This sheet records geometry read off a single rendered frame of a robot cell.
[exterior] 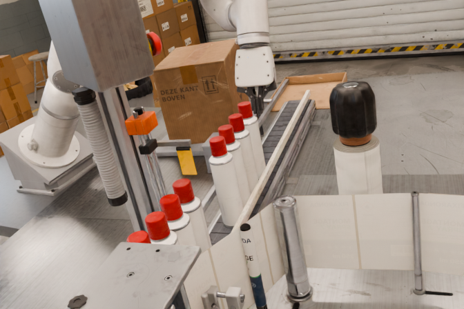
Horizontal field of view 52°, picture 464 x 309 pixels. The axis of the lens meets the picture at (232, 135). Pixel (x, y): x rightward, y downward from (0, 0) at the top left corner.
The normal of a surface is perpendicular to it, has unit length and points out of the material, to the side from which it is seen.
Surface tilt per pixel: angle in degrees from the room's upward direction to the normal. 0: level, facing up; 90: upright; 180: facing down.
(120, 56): 90
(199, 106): 90
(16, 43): 90
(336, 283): 0
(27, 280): 0
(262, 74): 69
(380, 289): 0
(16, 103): 91
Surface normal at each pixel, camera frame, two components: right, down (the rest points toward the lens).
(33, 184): -0.43, 0.43
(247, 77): -0.37, 0.07
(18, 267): -0.18, -0.91
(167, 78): -0.15, 0.41
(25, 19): 0.87, 0.03
